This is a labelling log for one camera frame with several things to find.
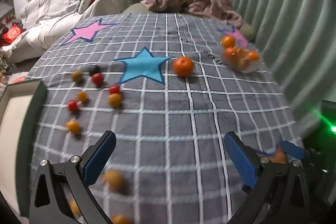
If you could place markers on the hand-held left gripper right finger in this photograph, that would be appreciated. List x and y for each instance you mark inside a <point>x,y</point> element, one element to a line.
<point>241,161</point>

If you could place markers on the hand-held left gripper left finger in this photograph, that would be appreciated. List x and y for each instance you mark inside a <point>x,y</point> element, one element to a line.
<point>99,158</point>

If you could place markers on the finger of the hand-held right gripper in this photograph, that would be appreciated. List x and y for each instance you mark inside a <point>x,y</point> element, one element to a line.
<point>292,149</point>

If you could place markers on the dark green tray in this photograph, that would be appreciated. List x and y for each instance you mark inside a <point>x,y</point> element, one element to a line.
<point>15,113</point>

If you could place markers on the red cherry tomato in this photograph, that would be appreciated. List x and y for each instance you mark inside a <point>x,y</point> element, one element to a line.
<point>114,88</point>
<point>72,105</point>
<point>97,79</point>

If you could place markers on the grey checked blanket with stars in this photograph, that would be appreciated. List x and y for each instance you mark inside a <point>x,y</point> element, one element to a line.
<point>183,113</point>

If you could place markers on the brownish yellow cherry tomato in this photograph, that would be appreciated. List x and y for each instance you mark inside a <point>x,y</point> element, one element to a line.
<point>77,75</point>

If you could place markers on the dark purple cherry tomato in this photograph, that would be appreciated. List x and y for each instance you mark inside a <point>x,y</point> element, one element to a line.
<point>94,70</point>

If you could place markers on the clear plastic bag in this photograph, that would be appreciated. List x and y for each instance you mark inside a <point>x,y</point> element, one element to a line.
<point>246,66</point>

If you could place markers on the bagged mandarin orange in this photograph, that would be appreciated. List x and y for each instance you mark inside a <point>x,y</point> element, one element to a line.
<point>243,61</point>
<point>253,56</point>
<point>227,41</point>
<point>231,54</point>

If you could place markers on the white sofa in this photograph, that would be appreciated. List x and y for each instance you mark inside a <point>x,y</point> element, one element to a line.
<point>52,24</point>

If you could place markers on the light green curtain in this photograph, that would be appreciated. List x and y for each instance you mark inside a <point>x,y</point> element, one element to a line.
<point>275,3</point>

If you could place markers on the red embroidered cushion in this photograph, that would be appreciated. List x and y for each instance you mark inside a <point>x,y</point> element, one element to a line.
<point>11,33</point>

